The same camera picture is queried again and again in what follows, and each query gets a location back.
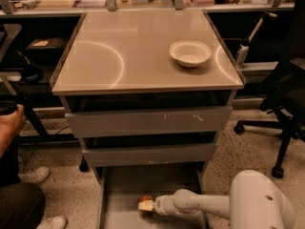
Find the black office chair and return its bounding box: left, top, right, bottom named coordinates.
left=234, top=0, right=305, bottom=178

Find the white sneaker far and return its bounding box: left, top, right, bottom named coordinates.
left=18, top=166, right=51, bottom=184

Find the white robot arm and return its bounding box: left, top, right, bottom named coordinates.
left=138, top=170, right=295, bottom=229

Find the white spray bottle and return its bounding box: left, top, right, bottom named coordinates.
left=235, top=11, right=277, bottom=68

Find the white paper bowl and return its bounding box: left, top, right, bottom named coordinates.
left=169, top=40, right=212, bottom=69

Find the person's hand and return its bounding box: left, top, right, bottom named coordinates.
left=0, top=105, right=26, bottom=153

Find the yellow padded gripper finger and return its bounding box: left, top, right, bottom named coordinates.
left=138, top=200, right=154, bottom=212

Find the white sneaker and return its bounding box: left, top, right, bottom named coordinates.
left=18, top=166, right=51, bottom=184
left=36, top=216, right=67, bottom=229

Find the white sneaker near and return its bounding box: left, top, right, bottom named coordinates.
left=36, top=216, right=67, bottom=229

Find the top grey drawer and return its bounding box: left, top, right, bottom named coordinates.
left=66, top=106, right=232, bottom=137

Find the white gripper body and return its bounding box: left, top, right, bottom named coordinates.
left=154, top=195, right=175, bottom=216

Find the middle grey drawer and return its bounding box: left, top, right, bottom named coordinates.
left=83, top=143, right=216, bottom=167

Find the open bottom grey drawer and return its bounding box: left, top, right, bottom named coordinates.
left=98, top=163, right=210, bottom=229

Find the black box on shelf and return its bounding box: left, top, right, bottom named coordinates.
left=26, top=37, right=67, bottom=66

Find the grey drawer cabinet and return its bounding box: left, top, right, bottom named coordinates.
left=52, top=9, right=243, bottom=221

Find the black handheld device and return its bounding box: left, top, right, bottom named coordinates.
left=16, top=51, right=43, bottom=83

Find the red apple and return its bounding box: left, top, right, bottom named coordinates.
left=139, top=195, right=153, bottom=202

